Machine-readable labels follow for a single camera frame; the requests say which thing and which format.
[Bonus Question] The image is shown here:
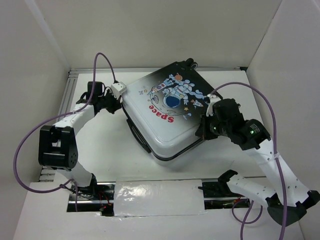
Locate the grey-lined suitcase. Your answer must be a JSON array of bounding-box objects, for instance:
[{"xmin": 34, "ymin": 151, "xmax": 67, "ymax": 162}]
[{"xmin": 122, "ymin": 58, "xmax": 214, "ymax": 162}]

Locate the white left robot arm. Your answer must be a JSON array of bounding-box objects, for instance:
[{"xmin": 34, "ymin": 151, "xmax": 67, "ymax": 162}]
[{"xmin": 38, "ymin": 81, "xmax": 126, "ymax": 200}]

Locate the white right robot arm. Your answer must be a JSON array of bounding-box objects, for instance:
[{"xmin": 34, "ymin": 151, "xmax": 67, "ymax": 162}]
[{"xmin": 195, "ymin": 96, "xmax": 320, "ymax": 226}]

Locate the white taped cover sheet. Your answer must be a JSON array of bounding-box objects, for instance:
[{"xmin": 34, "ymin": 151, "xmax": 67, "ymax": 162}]
[{"xmin": 113, "ymin": 179, "xmax": 206, "ymax": 217}]

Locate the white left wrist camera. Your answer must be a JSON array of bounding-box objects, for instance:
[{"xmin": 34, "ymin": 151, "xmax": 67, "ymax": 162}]
[{"xmin": 110, "ymin": 82, "xmax": 127, "ymax": 100}]

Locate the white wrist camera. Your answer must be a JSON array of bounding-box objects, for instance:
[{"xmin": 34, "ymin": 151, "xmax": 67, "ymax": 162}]
[
  {"xmin": 110, "ymin": 82, "xmax": 127, "ymax": 100},
  {"xmin": 205, "ymin": 93, "xmax": 221, "ymax": 117}
]

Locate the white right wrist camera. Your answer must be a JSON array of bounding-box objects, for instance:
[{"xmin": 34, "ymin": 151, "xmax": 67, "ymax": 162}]
[{"xmin": 205, "ymin": 93, "xmax": 221, "ymax": 117}]

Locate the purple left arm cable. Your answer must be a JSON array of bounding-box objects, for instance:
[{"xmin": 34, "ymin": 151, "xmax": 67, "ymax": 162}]
[{"xmin": 12, "ymin": 52, "xmax": 121, "ymax": 212}]

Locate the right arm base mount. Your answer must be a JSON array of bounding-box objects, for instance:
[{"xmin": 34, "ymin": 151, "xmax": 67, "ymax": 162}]
[{"xmin": 197, "ymin": 180, "xmax": 250, "ymax": 210}]

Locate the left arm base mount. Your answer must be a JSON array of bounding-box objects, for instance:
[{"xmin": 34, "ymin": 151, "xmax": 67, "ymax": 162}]
[{"xmin": 63, "ymin": 182, "xmax": 116, "ymax": 217}]

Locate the aluminium frame rail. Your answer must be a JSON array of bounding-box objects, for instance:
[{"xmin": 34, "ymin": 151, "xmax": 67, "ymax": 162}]
[{"xmin": 38, "ymin": 66, "xmax": 163, "ymax": 183}]

